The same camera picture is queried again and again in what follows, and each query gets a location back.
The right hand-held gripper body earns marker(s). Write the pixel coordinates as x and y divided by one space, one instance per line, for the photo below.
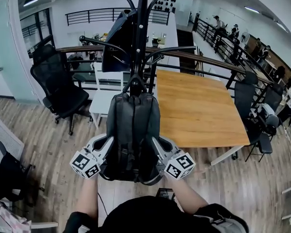
180 165

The row of black helmets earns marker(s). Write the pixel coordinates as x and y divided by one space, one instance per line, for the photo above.
165 4

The black high-back office chair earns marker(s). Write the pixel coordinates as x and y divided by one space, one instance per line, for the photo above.
245 98

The pink patterned cloth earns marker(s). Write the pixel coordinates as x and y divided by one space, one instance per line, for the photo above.
7 218

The black balcony railing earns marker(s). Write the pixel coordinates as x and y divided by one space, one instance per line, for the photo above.
99 16

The white standing fan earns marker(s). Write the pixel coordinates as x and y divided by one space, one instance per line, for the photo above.
245 36

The person's right forearm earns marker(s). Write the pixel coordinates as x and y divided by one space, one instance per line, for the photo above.
186 195

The black folding chair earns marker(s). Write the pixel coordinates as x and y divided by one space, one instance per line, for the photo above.
9 173

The wood-topped black railing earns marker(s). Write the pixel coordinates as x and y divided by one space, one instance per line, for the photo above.
208 58

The wooden table with white legs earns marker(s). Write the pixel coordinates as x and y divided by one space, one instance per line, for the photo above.
198 110

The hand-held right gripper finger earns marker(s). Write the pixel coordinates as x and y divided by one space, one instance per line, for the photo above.
172 146
158 149

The person's left forearm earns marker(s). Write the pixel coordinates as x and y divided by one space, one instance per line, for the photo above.
88 198

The frosted glass door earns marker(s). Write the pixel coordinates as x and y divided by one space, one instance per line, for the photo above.
7 52

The person's black shirt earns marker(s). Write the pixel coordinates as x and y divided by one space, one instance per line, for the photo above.
148 217

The black walkway railing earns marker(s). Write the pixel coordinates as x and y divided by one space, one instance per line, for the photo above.
218 40

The black backpack bag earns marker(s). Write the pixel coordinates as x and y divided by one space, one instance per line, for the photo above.
133 130

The black mesh office chair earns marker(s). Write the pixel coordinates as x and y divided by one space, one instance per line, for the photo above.
55 86

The black dome ceiling lamp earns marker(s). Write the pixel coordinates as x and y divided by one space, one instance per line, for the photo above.
30 1

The white slatted panel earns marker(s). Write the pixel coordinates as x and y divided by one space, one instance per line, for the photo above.
4 139

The small black device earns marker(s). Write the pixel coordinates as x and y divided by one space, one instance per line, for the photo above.
165 193

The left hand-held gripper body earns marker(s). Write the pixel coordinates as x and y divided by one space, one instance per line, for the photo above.
85 165

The white wooden chair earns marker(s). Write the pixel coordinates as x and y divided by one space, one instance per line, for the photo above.
103 105

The office chair with draped clothes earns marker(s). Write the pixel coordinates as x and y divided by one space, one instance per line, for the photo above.
269 116

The long ceiling light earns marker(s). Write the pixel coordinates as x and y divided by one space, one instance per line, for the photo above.
282 26
251 9

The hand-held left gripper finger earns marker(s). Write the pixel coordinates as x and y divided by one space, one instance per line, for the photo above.
106 152
92 139

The black metal coat rack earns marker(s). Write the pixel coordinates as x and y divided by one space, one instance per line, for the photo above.
138 40

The dark blue tote bag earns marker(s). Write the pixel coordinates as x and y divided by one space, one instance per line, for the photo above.
116 50

